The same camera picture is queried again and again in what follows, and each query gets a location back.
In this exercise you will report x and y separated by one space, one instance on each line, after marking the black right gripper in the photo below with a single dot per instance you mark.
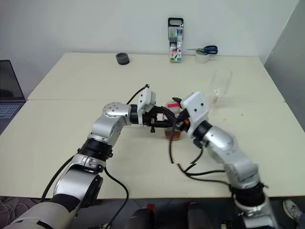
184 120

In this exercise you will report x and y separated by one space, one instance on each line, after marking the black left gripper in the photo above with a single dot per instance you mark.
152 119

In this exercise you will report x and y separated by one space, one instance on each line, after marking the clear bottle with amber drink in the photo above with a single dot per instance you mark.
173 136

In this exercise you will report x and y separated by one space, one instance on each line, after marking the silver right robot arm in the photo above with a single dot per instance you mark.
228 152

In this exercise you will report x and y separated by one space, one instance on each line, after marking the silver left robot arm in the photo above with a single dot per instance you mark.
108 124

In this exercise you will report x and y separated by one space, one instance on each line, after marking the clear wine glass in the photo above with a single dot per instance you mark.
221 82

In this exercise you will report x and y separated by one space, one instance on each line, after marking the clear tape roll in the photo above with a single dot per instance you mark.
202 57

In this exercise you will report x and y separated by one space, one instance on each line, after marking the marker pen pack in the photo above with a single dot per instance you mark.
175 40

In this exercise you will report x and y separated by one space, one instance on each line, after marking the black round lid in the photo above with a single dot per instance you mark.
122 58

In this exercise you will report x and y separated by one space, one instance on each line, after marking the dark rounded shape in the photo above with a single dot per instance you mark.
141 218

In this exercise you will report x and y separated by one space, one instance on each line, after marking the grey sneaker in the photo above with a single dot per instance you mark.
292 210

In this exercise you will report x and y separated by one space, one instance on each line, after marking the grey laptop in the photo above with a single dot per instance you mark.
8 91

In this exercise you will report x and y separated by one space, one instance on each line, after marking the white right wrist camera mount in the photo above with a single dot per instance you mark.
196 107

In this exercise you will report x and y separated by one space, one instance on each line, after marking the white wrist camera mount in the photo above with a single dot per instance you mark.
196 107
145 101

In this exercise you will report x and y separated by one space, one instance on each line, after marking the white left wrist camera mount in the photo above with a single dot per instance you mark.
145 101

